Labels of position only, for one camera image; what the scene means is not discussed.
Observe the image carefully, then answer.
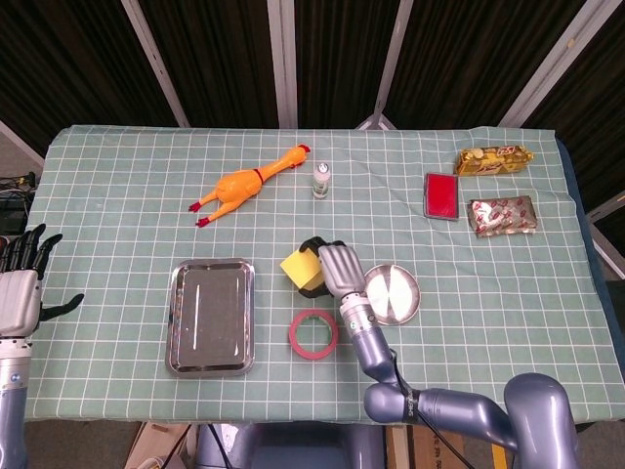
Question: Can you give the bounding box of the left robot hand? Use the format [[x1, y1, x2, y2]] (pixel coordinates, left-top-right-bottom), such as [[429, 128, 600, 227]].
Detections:
[[0, 223, 85, 339]]

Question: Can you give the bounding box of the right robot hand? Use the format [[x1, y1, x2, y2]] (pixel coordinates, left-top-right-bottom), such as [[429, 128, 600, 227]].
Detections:
[[298, 235, 368, 300]]

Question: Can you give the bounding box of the yellow foam cube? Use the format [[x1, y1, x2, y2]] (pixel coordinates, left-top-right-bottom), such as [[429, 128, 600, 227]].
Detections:
[[279, 249, 326, 291]]

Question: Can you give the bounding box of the red plastic ring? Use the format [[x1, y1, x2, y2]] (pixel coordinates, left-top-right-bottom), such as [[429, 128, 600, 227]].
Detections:
[[286, 308, 340, 362]]

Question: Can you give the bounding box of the round steel plate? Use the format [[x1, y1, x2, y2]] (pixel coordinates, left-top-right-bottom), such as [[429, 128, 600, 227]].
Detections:
[[362, 263, 422, 327]]

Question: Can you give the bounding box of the small white bottle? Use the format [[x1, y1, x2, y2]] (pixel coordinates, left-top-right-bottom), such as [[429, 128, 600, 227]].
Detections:
[[312, 161, 331, 200]]

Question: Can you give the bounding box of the red ink pad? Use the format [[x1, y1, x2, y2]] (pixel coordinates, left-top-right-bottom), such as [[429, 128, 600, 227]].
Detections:
[[422, 172, 461, 222]]

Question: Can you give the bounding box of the orange rubber chicken toy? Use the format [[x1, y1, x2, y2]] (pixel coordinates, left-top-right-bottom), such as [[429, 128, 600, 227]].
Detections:
[[188, 143, 313, 229]]

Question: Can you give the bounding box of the rectangular steel tray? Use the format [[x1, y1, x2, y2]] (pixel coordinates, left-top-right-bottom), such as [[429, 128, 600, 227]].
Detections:
[[164, 257, 256, 378]]

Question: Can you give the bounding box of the green checked tablecloth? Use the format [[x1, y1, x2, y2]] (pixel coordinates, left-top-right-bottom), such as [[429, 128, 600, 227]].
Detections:
[[19, 124, 625, 425]]

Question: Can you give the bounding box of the silver red-print snack packet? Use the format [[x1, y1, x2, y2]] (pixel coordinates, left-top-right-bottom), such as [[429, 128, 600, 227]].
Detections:
[[467, 194, 540, 239]]

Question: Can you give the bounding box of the gold snack packet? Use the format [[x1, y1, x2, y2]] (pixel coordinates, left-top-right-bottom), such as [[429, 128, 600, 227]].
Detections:
[[454, 145, 535, 178]]

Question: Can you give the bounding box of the blue-grey robot torso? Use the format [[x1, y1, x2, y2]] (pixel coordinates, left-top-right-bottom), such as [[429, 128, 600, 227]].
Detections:
[[194, 421, 388, 469]]

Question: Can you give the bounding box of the open cardboard box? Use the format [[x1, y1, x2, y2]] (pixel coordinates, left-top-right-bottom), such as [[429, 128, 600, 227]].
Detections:
[[126, 421, 197, 469]]

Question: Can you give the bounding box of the printed cardboard box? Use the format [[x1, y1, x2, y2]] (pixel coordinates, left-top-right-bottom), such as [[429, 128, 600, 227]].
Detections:
[[385, 424, 494, 469]]

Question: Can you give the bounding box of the black pleated curtain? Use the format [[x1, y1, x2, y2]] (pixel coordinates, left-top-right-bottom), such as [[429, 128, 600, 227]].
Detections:
[[0, 0, 625, 221]]

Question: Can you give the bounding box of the black cable bundle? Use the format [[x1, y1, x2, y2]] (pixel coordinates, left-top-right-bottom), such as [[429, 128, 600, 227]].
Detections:
[[0, 170, 41, 236]]

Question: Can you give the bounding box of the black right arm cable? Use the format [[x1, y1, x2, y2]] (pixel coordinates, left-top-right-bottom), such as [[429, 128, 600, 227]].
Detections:
[[389, 348, 443, 441]]

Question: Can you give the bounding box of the white frame post with foot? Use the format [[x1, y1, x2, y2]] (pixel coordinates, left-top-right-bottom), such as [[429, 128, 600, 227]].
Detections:
[[354, 0, 416, 131]]

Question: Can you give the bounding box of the upright white frame post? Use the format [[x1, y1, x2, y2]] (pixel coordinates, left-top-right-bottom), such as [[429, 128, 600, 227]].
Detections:
[[267, 0, 300, 130]]

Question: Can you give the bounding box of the wide slanted white frame post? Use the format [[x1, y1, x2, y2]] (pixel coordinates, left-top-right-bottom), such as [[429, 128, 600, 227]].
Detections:
[[497, 0, 612, 128]]

